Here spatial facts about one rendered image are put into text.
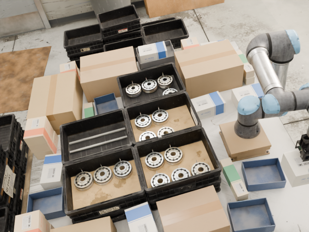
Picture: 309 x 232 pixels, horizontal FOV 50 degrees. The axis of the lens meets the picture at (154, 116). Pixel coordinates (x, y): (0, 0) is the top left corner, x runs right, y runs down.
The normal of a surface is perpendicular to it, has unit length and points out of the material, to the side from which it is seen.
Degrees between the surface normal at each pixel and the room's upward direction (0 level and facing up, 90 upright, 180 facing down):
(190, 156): 0
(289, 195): 0
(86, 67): 0
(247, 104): 9
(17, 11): 90
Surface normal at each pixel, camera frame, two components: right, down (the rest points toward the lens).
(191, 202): -0.14, -0.66
